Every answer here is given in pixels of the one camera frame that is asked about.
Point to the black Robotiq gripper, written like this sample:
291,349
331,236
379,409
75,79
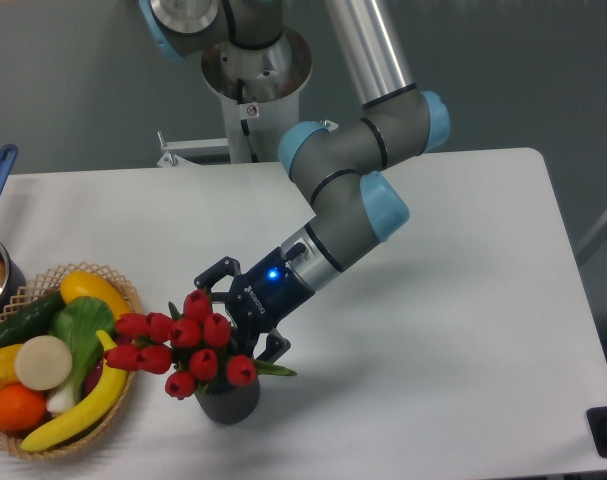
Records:
258,300

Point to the red tulip bouquet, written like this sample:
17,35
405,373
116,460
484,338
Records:
194,348

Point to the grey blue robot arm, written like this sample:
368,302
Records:
257,67

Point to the dark grey ribbed vase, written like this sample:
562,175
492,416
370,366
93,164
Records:
233,393

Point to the dark red fruit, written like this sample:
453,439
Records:
94,375

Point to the yellow banana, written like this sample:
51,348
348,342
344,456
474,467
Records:
81,417

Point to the green bok choy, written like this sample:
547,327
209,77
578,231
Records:
86,350

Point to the woven wicker basket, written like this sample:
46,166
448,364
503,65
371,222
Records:
36,288

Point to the round beige disc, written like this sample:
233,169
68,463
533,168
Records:
43,363

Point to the green cucumber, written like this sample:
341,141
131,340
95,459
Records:
33,320

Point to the orange fruit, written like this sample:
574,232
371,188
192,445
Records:
21,408

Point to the yellow bell pepper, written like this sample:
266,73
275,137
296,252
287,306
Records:
8,355

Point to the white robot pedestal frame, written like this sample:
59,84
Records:
253,131

